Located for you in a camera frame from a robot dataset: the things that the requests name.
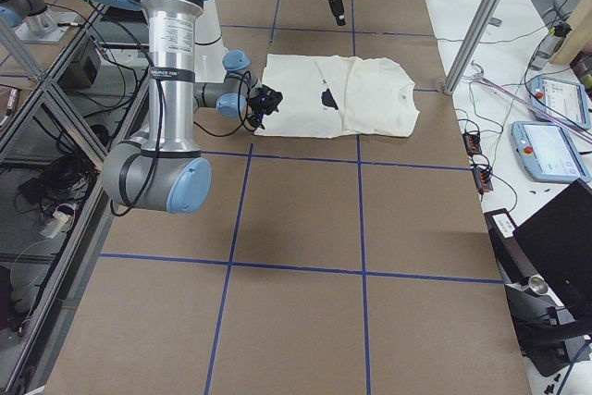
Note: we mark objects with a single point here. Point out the cream long-sleeve cat shirt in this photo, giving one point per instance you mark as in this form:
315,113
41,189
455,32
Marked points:
327,97

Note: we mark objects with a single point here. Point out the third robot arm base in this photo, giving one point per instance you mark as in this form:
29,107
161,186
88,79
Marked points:
33,13

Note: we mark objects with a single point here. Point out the orange black connector module far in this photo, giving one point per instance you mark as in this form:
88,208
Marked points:
472,143

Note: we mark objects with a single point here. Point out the orange black connector module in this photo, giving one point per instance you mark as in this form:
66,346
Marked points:
482,177
472,143

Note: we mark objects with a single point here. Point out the orange black connector module near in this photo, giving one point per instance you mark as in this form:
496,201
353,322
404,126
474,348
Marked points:
482,177

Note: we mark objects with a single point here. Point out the far blue teach pendant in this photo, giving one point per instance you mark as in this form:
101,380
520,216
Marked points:
561,99

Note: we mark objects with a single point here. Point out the blue teach pendant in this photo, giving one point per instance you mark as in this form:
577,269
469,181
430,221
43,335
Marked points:
548,153
561,99

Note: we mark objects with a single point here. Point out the near blue teach pendant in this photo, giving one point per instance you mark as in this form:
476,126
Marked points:
548,153

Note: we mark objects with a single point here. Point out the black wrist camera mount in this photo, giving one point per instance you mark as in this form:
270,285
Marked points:
269,100

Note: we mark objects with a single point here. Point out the white pedestal column base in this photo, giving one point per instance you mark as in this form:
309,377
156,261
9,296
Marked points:
209,48

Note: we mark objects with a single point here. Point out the aluminium frame post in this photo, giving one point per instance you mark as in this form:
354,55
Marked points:
471,40

